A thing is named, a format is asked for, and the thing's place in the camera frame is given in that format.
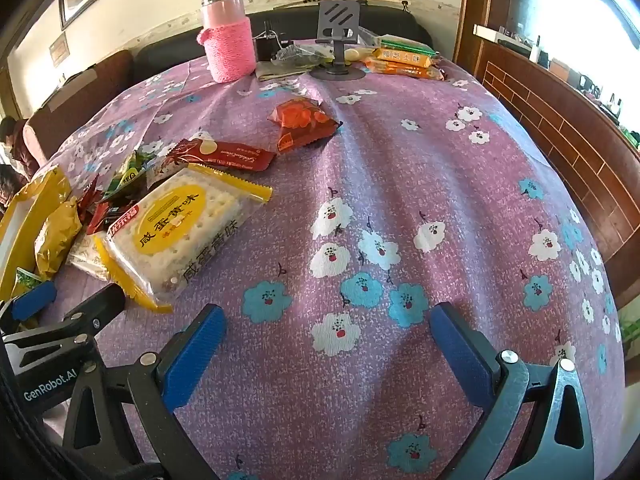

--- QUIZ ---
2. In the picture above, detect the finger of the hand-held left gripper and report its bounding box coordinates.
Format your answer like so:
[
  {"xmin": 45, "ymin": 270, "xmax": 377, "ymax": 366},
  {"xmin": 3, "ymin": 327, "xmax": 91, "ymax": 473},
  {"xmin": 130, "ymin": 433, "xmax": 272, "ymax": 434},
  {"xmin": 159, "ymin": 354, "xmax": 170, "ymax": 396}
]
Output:
[
  {"xmin": 0, "ymin": 280, "xmax": 57, "ymax": 332},
  {"xmin": 2, "ymin": 284, "xmax": 127, "ymax": 356}
]

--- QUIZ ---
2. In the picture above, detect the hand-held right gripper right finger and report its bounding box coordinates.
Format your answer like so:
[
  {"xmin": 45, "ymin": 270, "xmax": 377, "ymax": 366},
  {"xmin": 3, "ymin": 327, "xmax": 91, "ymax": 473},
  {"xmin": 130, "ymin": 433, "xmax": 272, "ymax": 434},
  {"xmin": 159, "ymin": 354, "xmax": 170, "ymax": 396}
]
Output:
[{"xmin": 429, "ymin": 302, "xmax": 596, "ymax": 480}]

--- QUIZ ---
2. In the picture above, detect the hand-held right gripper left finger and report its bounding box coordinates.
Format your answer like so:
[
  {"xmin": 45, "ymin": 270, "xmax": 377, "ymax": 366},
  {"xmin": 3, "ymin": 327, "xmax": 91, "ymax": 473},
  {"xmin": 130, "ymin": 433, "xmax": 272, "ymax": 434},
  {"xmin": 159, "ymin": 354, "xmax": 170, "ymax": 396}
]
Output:
[{"xmin": 62, "ymin": 304, "xmax": 227, "ymax": 480}]

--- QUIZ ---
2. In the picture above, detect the green snack packet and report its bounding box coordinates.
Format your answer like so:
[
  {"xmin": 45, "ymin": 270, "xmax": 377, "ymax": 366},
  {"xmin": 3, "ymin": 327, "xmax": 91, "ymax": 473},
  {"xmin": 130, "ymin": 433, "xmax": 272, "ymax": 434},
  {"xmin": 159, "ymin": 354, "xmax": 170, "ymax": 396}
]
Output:
[
  {"xmin": 102, "ymin": 150, "xmax": 166, "ymax": 201},
  {"xmin": 11, "ymin": 267, "xmax": 43, "ymax": 298}
]

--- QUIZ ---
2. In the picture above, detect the clear pale cracker packet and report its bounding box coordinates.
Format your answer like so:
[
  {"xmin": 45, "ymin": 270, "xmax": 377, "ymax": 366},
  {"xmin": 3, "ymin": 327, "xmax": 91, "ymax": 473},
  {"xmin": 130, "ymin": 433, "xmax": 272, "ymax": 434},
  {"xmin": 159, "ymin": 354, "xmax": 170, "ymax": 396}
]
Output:
[{"xmin": 67, "ymin": 230, "xmax": 113, "ymax": 281}]

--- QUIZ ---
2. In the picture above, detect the yellow snack bag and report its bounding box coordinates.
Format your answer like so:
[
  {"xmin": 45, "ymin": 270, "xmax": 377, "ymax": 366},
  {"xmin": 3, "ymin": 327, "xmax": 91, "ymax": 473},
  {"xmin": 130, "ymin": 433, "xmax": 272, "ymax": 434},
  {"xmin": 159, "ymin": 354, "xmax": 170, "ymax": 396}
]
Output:
[{"xmin": 34, "ymin": 200, "xmax": 83, "ymax": 281}]

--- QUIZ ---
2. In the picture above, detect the small red black snack packet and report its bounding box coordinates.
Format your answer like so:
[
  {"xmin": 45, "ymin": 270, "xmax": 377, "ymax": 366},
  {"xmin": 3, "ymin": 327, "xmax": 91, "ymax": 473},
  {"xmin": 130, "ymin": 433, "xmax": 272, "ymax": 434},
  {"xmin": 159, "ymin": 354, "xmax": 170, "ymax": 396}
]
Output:
[
  {"xmin": 75, "ymin": 175, "xmax": 102, "ymax": 212},
  {"xmin": 85, "ymin": 200, "xmax": 138, "ymax": 236}
]

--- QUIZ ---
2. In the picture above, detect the white box with yellow tape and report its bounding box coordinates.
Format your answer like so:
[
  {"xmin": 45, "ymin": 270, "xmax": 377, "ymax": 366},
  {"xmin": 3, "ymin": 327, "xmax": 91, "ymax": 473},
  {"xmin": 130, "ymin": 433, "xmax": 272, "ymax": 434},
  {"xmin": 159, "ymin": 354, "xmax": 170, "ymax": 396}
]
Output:
[{"xmin": 0, "ymin": 166, "xmax": 72, "ymax": 301}]

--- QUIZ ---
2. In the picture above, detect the large yellow cracker packet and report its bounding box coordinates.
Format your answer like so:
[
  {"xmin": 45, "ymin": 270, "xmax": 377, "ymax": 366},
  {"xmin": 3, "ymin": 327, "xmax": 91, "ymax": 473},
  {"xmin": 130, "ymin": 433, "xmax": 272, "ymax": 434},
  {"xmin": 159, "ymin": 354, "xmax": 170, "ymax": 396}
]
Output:
[{"xmin": 95, "ymin": 162, "xmax": 273, "ymax": 313}]

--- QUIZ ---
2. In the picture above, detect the purple floral tablecloth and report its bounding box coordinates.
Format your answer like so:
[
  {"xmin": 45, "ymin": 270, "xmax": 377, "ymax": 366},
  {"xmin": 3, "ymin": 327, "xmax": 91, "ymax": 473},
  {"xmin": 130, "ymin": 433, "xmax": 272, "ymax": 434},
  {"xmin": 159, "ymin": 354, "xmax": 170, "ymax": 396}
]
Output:
[{"xmin": 30, "ymin": 52, "xmax": 628, "ymax": 480}]

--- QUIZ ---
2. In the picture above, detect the brown armchair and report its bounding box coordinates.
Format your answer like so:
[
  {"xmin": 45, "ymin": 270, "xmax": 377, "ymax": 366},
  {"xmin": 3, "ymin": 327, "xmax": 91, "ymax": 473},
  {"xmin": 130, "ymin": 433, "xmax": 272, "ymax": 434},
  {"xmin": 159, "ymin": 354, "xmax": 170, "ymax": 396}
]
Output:
[{"xmin": 22, "ymin": 50, "xmax": 135, "ymax": 171}]

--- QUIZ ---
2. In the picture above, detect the long dark red snack packet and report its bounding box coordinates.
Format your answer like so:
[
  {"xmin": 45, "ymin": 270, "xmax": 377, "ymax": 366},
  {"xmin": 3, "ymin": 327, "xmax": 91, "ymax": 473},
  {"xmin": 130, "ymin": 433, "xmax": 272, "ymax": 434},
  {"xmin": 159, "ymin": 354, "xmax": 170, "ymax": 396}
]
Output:
[{"xmin": 170, "ymin": 137, "xmax": 277, "ymax": 171}]

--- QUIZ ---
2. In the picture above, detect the brown wooden counter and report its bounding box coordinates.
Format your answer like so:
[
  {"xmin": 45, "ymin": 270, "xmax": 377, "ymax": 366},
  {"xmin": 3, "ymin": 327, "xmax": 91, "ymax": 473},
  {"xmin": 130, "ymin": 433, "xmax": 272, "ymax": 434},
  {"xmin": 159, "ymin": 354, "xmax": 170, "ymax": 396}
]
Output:
[{"xmin": 480, "ymin": 40, "xmax": 640, "ymax": 311}]

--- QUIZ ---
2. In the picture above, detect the orange red snack packet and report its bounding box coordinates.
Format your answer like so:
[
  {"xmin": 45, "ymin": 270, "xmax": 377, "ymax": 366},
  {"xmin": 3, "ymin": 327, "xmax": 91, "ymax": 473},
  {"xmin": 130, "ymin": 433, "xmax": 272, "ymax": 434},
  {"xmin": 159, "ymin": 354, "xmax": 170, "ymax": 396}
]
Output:
[{"xmin": 267, "ymin": 98, "xmax": 343, "ymax": 154}]

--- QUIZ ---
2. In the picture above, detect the black sofa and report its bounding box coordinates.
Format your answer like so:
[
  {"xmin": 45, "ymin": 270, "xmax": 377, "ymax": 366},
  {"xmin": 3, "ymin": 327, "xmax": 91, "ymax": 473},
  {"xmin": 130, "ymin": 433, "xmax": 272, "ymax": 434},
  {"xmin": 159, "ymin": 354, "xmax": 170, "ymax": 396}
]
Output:
[{"xmin": 132, "ymin": 7, "xmax": 433, "ymax": 91}]

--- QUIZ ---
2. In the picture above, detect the orange biscuit packet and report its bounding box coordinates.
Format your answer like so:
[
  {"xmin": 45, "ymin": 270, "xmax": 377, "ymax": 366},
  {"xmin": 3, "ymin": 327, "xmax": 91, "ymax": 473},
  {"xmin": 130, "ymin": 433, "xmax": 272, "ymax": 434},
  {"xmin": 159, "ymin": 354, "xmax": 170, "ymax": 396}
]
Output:
[
  {"xmin": 372, "ymin": 47, "xmax": 435, "ymax": 68},
  {"xmin": 364, "ymin": 57, "xmax": 446, "ymax": 81}
]

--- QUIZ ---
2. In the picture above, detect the pink bottle with knit sleeve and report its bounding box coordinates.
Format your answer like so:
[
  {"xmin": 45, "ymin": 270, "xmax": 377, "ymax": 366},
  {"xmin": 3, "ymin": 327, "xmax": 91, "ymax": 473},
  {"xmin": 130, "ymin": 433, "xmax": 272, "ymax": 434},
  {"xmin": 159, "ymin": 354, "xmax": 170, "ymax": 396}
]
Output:
[{"xmin": 196, "ymin": 0, "xmax": 257, "ymax": 83}]

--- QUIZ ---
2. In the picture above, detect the green white biscuit packet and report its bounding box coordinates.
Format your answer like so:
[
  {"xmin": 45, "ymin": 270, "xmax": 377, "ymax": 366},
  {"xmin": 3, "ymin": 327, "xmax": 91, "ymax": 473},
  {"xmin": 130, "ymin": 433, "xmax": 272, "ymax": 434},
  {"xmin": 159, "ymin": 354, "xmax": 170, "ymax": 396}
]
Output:
[{"xmin": 377, "ymin": 34, "xmax": 436, "ymax": 56}]

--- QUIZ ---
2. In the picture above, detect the clear plastic bag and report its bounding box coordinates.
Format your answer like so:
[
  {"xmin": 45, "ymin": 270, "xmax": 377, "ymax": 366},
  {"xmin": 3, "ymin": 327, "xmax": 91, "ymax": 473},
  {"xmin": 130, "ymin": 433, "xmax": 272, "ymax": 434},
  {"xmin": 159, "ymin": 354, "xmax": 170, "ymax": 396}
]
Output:
[{"xmin": 272, "ymin": 42, "xmax": 336, "ymax": 68}]

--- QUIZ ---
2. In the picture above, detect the white shelf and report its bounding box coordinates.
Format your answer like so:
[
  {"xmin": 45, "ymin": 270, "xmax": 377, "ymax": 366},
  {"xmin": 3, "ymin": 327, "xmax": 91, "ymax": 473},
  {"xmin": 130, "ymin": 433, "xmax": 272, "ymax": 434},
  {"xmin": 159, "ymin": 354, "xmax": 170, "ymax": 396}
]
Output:
[{"xmin": 472, "ymin": 24, "xmax": 536, "ymax": 51}]

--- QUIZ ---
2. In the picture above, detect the grey phone stand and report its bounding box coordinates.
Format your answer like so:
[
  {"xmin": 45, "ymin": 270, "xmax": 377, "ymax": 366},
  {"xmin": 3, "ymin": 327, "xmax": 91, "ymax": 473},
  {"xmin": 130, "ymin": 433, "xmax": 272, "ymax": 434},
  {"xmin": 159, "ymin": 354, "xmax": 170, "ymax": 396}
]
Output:
[{"xmin": 309, "ymin": 0, "xmax": 367, "ymax": 81}]

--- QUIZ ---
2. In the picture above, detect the wall poster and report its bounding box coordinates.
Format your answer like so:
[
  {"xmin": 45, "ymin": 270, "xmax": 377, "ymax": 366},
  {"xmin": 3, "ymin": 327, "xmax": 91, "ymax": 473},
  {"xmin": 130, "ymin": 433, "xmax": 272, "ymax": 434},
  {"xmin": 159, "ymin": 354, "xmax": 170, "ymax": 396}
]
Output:
[{"xmin": 49, "ymin": 32, "xmax": 71, "ymax": 67}]

